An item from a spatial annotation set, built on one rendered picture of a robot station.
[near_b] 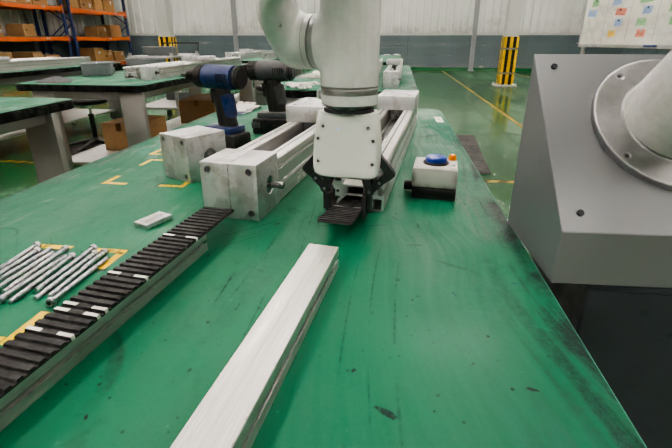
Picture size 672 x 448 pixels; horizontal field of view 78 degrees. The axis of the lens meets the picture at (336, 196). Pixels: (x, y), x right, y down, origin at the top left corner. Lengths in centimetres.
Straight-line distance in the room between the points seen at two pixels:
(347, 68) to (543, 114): 27
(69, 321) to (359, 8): 48
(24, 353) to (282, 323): 21
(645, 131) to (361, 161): 35
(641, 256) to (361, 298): 33
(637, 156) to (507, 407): 36
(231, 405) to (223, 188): 42
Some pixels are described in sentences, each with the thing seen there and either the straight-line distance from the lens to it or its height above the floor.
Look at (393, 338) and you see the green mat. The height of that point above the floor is 78.
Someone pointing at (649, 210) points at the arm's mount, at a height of 87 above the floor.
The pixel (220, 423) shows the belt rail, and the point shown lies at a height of 81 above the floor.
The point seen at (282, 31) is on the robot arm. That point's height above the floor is 107.
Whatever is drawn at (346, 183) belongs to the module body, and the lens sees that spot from 73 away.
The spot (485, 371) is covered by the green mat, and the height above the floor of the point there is 78.
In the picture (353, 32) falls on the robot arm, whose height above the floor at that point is 107.
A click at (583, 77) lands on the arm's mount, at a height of 101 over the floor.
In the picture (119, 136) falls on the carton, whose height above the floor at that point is 34.
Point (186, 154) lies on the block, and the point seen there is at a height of 84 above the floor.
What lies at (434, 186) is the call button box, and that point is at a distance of 79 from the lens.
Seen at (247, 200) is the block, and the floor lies 81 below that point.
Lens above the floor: 106
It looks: 21 degrees down
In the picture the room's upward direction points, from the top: straight up
